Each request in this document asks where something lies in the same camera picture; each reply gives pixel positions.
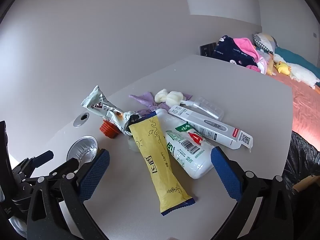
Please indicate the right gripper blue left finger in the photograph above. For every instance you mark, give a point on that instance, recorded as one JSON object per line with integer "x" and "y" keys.
{"x": 92, "y": 174}

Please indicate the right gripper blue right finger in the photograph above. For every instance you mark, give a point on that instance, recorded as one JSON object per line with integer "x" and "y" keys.
{"x": 229, "y": 178}

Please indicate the foil cup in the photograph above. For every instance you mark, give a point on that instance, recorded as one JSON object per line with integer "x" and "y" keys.
{"x": 83, "y": 150}

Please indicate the white thermometer box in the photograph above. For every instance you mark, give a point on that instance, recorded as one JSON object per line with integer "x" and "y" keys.
{"x": 214, "y": 130}

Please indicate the white AD milk bottle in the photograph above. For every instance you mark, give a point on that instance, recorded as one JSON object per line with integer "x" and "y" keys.
{"x": 186, "y": 145}

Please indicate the orange bottle cap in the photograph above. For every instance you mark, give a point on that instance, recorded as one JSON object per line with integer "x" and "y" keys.
{"x": 109, "y": 130}

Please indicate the clear plastic case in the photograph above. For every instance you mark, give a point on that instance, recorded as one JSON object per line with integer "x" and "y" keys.
{"x": 206, "y": 106}

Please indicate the yellow snack wrapper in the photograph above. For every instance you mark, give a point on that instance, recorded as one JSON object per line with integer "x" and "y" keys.
{"x": 152, "y": 145}

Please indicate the silver snack wrapper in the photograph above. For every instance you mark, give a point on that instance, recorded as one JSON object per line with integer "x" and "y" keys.
{"x": 97, "y": 103}

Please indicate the white cotton knot toy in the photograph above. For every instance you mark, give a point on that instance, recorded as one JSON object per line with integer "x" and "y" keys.
{"x": 169, "y": 98}

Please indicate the purple plastic bag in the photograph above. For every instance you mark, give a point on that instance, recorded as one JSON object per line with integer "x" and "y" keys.
{"x": 150, "y": 102}

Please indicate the black lined trash box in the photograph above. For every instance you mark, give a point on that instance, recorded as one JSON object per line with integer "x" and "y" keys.
{"x": 302, "y": 161}

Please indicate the silver desk grommet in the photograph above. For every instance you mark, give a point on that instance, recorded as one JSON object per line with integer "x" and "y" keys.
{"x": 81, "y": 119}

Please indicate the pink bed sheet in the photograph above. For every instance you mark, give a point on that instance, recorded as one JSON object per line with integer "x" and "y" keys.
{"x": 305, "y": 109}

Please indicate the yellow duck plush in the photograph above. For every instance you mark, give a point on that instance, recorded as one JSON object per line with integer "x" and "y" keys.
{"x": 283, "y": 68}

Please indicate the yellow long plush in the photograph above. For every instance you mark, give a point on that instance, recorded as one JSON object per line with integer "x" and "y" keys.
{"x": 270, "y": 66}

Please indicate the white goose plush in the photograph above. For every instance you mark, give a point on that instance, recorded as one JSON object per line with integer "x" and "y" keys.
{"x": 299, "y": 73}

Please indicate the navy pink clothes pile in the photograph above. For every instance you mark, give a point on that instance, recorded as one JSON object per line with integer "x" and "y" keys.
{"x": 239, "y": 51}

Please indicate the patterned pillow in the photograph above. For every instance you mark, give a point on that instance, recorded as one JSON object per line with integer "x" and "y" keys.
{"x": 265, "y": 42}

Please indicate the black wall socket panel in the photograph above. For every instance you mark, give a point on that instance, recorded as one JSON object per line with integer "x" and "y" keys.
{"x": 207, "y": 49}

